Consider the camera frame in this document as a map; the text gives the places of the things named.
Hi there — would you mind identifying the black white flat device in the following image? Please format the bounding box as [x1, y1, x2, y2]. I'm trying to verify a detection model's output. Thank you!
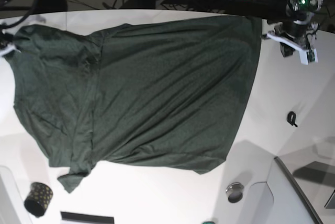
[61, 212, 115, 224]

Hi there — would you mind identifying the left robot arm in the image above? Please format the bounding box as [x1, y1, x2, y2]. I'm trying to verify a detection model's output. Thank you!
[255, 0, 323, 65]

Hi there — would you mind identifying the small black clip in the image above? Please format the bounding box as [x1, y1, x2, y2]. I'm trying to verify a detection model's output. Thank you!
[286, 111, 298, 127]

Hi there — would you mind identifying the small green object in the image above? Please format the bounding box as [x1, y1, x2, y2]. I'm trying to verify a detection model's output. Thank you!
[202, 221, 215, 224]

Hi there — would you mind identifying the black patterned cup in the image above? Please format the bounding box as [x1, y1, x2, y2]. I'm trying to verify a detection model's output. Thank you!
[24, 182, 53, 218]

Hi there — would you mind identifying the dark green t-shirt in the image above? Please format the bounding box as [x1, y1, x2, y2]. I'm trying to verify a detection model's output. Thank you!
[5, 16, 262, 193]

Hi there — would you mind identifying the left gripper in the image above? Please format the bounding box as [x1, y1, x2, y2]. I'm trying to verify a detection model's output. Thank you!
[261, 21, 318, 57]

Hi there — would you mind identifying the black round stool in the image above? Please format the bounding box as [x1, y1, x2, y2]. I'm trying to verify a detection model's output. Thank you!
[33, 0, 68, 14]

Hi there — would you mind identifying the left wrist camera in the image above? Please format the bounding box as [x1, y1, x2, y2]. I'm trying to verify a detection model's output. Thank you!
[299, 49, 318, 65]

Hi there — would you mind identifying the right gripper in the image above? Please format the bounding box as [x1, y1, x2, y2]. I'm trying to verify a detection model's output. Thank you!
[1, 29, 19, 57]

